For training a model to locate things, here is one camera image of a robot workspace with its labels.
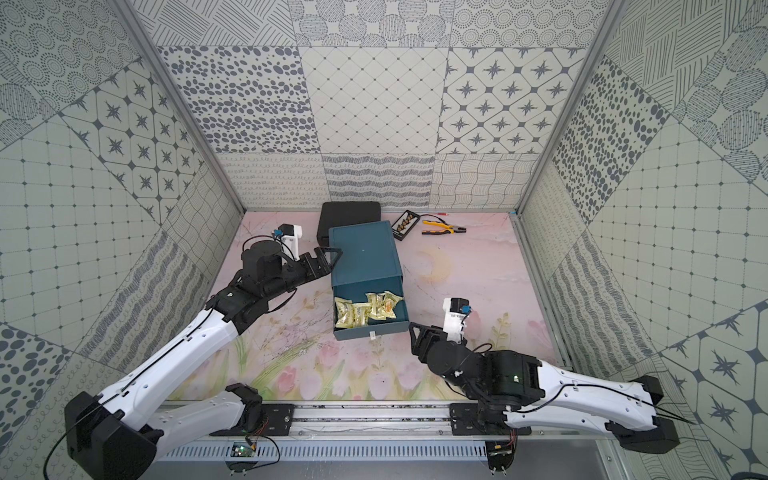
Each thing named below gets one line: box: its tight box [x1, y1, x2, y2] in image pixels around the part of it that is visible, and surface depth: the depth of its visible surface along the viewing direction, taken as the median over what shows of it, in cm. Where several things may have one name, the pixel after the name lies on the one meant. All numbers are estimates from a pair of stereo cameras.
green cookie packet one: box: [334, 297, 367, 328], surface depth 76 cm
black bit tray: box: [391, 209, 421, 241], surface depth 118 cm
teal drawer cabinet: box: [329, 220, 407, 313], surface depth 81 cm
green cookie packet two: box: [352, 302, 372, 327], surface depth 76 cm
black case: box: [317, 201, 381, 247], surface depth 118 cm
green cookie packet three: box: [365, 291, 404, 320], surface depth 77 cm
